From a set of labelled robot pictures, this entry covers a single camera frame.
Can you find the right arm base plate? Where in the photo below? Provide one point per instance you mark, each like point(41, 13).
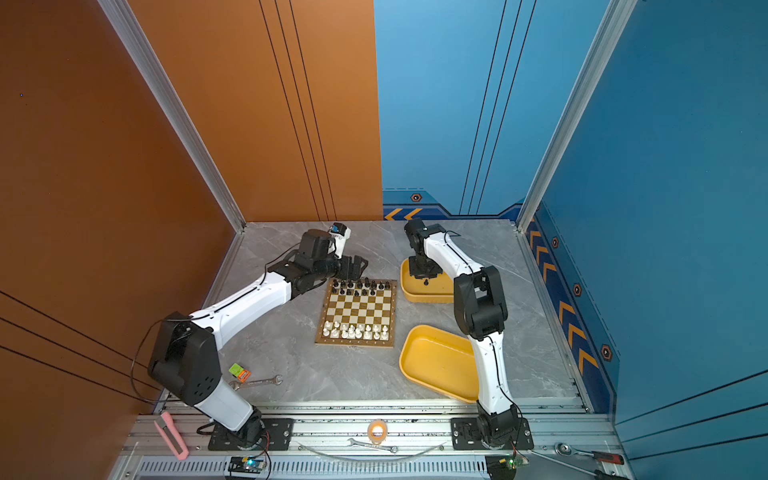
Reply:
point(466, 435)

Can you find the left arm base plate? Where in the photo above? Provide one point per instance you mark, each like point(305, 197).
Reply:
point(275, 435)

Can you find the yellow tray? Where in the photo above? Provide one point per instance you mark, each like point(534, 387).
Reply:
point(441, 362)
point(438, 290)

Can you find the aluminium corner post left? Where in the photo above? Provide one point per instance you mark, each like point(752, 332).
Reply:
point(129, 31)

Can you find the orange green small box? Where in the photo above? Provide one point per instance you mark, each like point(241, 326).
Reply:
point(240, 373)

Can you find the silver wrench on rail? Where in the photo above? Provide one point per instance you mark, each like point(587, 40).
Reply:
point(390, 449)

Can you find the pink tool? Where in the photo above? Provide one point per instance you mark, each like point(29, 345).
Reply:
point(166, 427)

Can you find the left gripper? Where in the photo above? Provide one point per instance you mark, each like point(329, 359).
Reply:
point(356, 272)

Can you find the orange tape roll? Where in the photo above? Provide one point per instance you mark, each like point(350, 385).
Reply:
point(377, 431)

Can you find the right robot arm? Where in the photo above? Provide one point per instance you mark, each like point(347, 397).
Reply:
point(480, 311)

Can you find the green circuit board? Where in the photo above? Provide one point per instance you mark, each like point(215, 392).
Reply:
point(247, 467)

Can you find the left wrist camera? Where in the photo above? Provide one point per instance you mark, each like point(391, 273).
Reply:
point(340, 234)

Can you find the silver wrench on table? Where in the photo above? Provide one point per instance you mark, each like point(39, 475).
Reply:
point(275, 380)

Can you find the aluminium corner post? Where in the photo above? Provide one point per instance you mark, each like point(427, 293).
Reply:
point(609, 32)
point(129, 31)

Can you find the wooden chess board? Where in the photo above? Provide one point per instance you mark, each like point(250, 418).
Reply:
point(359, 313)

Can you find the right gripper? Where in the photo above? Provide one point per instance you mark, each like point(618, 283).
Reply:
point(414, 272)

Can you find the aluminium corner post right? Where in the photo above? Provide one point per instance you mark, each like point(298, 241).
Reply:
point(609, 32)

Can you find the red handled ratchet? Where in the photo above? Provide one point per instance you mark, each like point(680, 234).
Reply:
point(605, 457)

